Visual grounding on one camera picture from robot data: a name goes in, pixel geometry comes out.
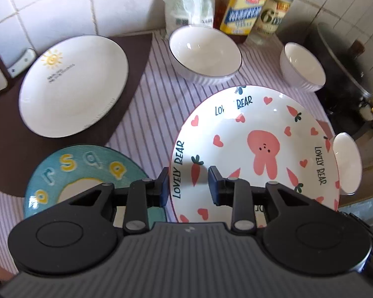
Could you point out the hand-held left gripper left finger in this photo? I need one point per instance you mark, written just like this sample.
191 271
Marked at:
163 189

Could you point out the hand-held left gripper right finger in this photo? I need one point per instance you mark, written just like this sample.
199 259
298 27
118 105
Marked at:
213 189

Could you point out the white plate with pink rabbit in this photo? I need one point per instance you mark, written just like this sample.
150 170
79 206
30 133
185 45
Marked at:
236 130

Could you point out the small white ribbed bowl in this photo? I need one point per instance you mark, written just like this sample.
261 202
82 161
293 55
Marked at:
348 164
301 65

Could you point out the teal plate with letters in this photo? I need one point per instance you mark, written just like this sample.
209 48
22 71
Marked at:
49 169

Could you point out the white plate with sun print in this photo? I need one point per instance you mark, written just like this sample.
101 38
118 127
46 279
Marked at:
74 99

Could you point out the large white ribbed bowl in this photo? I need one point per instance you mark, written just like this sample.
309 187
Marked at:
202 52

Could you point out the purple striped cloth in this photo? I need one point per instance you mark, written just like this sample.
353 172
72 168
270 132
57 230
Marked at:
155 108

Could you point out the small condiment bottle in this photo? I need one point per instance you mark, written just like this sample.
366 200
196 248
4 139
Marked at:
367 110

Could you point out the brown table mat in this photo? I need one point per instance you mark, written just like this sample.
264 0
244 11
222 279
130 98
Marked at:
136 65

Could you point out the black cooking pot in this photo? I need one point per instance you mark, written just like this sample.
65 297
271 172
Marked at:
338 77

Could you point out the cooking wine bottle yellow label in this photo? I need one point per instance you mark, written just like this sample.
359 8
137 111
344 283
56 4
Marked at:
242 9

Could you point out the clear vinegar bottle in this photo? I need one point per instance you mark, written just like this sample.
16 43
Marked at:
272 15

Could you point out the white plastic bag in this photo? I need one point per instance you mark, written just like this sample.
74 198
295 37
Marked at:
186 3

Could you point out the kitchen knife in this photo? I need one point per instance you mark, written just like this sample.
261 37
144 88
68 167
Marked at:
20 63

